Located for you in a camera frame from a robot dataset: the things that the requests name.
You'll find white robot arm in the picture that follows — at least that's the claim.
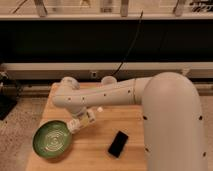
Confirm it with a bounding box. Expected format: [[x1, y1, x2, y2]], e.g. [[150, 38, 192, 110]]
[[52, 72, 208, 171]]

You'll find clear plastic cup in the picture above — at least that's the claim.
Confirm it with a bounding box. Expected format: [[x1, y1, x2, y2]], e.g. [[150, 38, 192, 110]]
[[101, 76, 117, 85]]

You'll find green ceramic bowl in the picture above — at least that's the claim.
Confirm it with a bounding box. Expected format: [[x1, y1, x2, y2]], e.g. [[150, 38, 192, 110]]
[[33, 120, 72, 159]]

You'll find black hanging cable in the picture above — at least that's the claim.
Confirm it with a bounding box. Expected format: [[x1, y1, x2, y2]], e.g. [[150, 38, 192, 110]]
[[111, 9, 145, 77]]

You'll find black smartphone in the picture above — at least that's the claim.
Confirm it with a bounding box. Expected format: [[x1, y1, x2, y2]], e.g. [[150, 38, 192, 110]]
[[108, 131, 129, 158]]

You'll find white plastic bottle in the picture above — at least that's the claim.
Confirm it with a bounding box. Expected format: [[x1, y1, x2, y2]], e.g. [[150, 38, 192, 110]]
[[67, 109, 89, 134]]

